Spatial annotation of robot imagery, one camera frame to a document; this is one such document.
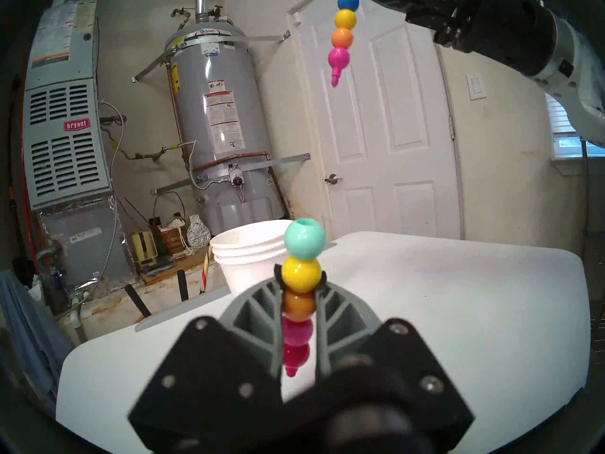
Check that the white pvc pipe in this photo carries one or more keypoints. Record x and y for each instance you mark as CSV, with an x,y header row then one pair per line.
x,y
78,316

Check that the grey water heater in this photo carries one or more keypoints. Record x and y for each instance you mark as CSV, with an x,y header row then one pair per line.
x,y
246,126

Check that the grey bryant furnace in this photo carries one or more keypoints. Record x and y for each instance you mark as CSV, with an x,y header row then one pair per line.
x,y
66,164

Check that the brass gas pipe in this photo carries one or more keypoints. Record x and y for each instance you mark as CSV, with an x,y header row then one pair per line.
x,y
142,155

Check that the white paper cup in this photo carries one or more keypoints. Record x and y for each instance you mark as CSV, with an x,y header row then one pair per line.
x,y
250,280
231,261
246,235

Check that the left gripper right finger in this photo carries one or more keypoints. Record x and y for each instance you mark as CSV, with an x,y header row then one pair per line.
x,y
350,325

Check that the multicolour beaded stick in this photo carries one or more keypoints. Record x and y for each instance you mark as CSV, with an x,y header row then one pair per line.
x,y
345,19
301,274

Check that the white light switch plate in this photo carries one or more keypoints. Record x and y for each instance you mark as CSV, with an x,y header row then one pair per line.
x,y
476,86

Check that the window with blind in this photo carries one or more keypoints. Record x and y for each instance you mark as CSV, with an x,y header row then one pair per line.
x,y
574,141

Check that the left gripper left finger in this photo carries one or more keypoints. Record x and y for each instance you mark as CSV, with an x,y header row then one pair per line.
x,y
250,325

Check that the white panel door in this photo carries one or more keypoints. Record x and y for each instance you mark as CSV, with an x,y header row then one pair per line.
x,y
401,103

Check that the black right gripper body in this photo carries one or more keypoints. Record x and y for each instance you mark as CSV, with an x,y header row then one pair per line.
x,y
501,22

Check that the corrugated steel flex pipe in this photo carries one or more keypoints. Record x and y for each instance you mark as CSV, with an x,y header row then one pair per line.
x,y
115,207

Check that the foil wrapped bundle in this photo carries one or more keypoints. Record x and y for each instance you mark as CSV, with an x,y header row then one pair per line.
x,y
198,233

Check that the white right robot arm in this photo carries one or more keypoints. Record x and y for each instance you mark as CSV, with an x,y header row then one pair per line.
x,y
576,79

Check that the wicker basket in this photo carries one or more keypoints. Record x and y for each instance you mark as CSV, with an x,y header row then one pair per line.
x,y
168,240

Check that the metal flue pipe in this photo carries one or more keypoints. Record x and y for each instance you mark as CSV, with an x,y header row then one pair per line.
x,y
202,1

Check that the blue cloth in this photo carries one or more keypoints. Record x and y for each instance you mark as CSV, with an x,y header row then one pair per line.
x,y
28,325

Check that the silver door knob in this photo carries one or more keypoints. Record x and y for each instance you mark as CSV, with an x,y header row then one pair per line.
x,y
333,178

